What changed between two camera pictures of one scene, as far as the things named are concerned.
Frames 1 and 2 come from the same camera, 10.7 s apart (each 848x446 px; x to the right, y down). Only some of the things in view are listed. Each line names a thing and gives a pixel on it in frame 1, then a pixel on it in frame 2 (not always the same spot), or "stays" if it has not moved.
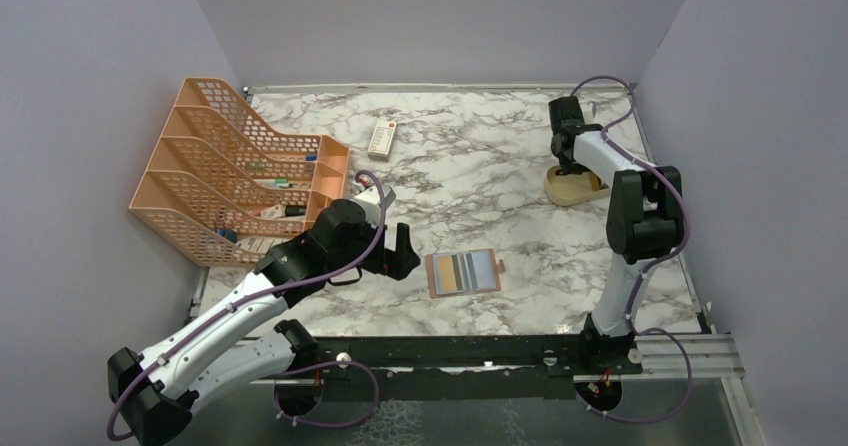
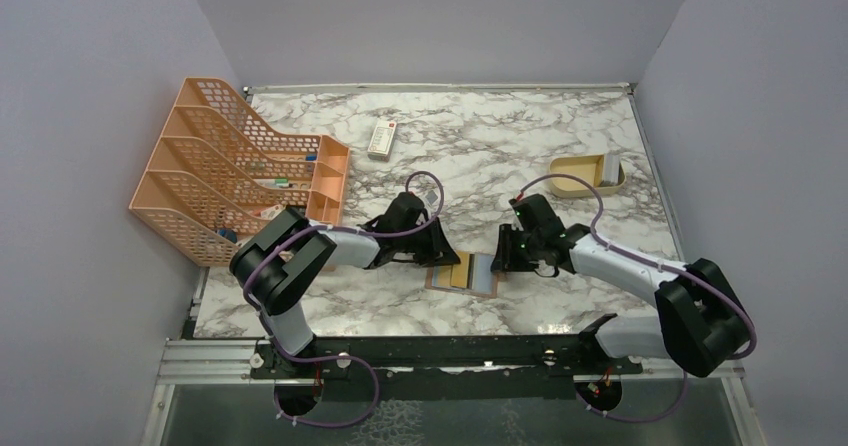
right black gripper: [569, 167] to [505, 259]
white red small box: [381, 140] stays
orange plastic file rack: [228, 190] stays
